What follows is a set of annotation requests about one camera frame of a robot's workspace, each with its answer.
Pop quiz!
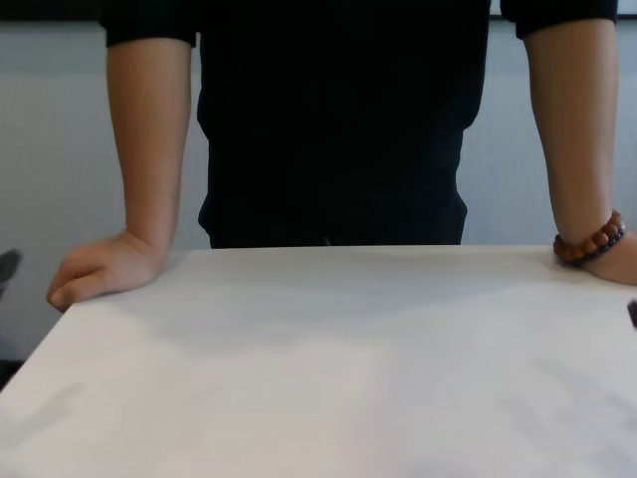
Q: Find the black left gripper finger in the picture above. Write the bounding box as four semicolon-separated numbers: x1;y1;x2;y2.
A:
0;248;24;303

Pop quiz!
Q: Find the white rolling table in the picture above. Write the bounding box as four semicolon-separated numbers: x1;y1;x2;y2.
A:
0;244;637;478

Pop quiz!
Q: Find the person's left forearm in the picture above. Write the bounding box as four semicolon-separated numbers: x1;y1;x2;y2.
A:
517;22;623;250

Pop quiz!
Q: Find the person's right forearm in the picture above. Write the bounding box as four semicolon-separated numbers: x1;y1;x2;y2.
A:
106;39;196;255

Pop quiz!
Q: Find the person's left hand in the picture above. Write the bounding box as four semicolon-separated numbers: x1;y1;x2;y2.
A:
579;232;637;288

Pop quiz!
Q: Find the person's right hand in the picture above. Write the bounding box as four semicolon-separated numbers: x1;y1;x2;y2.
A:
47;228;170;314

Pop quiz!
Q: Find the person in black clothes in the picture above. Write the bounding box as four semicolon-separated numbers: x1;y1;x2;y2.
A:
99;0;618;250

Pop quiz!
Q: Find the dark blue bead bracelet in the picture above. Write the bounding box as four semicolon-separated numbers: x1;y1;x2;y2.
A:
564;226;627;271

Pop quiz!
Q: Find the brown wooden bead bracelet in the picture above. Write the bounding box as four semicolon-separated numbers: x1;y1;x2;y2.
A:
552;208;626;265

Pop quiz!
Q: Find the black wall trim strip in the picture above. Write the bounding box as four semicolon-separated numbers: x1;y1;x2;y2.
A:
0;0;637;25

